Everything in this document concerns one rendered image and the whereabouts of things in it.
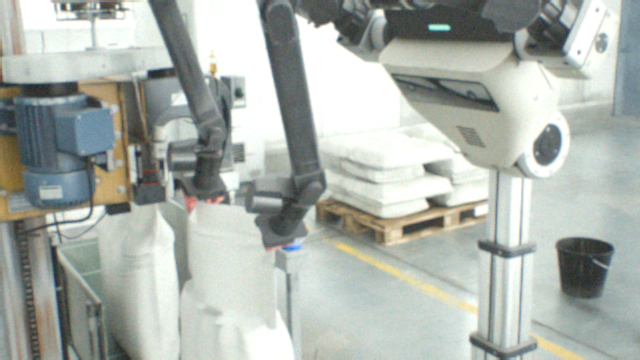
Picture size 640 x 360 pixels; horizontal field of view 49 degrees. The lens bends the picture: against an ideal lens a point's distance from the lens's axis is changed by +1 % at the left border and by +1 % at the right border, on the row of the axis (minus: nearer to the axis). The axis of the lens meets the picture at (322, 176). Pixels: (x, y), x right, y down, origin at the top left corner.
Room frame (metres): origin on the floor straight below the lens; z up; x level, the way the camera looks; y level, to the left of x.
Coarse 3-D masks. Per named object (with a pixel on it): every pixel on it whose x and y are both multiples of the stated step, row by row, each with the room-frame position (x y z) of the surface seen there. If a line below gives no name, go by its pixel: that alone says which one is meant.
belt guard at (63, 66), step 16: (128, 48) 1.80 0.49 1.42; (144, 48) 1.78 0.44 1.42; (160, 48) 1.80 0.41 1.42; (16, 64) 1.45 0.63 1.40; (32, 64) 1.44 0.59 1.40; (48, 64) 1.45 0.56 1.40; (64, 64) 1.47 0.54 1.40; (80, 64) 1.50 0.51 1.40; (96, 64) 1.55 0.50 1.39; (112, 64) 1.61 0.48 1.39; (128, 64) 1.67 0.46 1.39; (144, 64) 1.73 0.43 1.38; (160, 64) 1.80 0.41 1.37; (16, 80) 1.45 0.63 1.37; (32, 80) 1.45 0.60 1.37; (48, 80) 1.45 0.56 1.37; (64, 80) 1.47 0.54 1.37
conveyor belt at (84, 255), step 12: (84, 240) 3.38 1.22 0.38; (96, 240) 3.37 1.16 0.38; (72, 252) 3.20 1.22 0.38; (84, 252) 3.19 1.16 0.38; (96, 252) 3.19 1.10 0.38; (72, 264) 3.03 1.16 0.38; (84, 264) 3.03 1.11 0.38; (96, 264) 3.02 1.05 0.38; (84, 276) 2.87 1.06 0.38; (96, 276) 2.87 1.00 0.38; (96, 288) 2.73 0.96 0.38; (108, 336) 2.28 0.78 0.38; (108, 348) 2.19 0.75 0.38; (120, 348) 2.19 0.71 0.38
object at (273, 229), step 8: (256, 216) 1.34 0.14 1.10; (264, 216) 1.35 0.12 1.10; (272, 216) 1.34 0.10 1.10; (280, 216) 1.30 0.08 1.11; (256, 224) 1.34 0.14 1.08; (264, 224) 1.34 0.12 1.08; (272, 224) 1.33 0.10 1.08; (280, 224) 1.31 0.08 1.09; (288, 224) 1.30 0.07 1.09; (296, 224) 1.31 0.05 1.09; (304, 224) 1.37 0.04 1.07; (264, 232) 1.32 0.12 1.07; (272, 232) 1.33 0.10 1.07; (280, 232) 1.32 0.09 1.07; (288, 232) 1.32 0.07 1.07; (296, 232) 1.35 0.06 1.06; (304, 232) 1.36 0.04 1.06; (264, 240) 1.31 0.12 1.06; (272, 240) 1.31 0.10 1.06; (280, 240) 1.32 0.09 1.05
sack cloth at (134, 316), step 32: (96, 224) 2.23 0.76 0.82; (128, 224) 2.09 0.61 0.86; (160, 224) 2.00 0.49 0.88; (128, 256) 2.01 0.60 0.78; (160, 256) 2.04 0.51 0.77; (128, 288) 2.01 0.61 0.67; (160, 288) 2.04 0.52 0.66; (128, 320) 2.01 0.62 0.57; (160, 320) 2.03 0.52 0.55; (128, 352) 2.03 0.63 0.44; (160, 352) 2.02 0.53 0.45
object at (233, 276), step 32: (192, 224) 1.53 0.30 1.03; (224, 224) 1.67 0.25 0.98; (192, 256) 1.54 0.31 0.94; (224, 256) 1.47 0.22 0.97; (256, 256) 1.44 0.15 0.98; (192, 288) 1.65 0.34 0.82; (224, 288) 1.47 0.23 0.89; (256, 288) 1.44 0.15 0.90; (192, 320) 1.58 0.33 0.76; (224, 320) 1.45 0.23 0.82; (256, 320) 1.43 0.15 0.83; (192, 352) 1.58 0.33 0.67; (224, 352) 1.43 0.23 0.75; (256, 352) 1.40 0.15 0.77; (288, 352) 1.44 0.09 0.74
